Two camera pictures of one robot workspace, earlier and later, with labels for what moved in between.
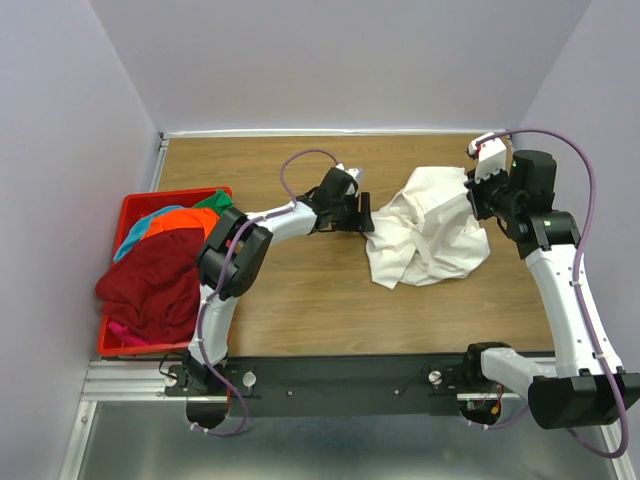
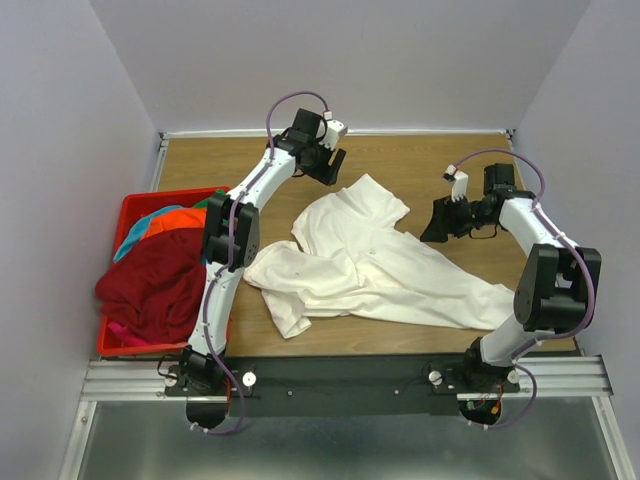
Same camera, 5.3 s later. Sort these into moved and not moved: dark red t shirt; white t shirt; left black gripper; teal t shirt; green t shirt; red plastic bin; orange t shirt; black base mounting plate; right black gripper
Moved: left black gripper; white t shirt; right black gripper
Not moved: teal t shirt; green t shirt; dark red t shirt; black base mounting plate; red plastic bin; orange t shirt
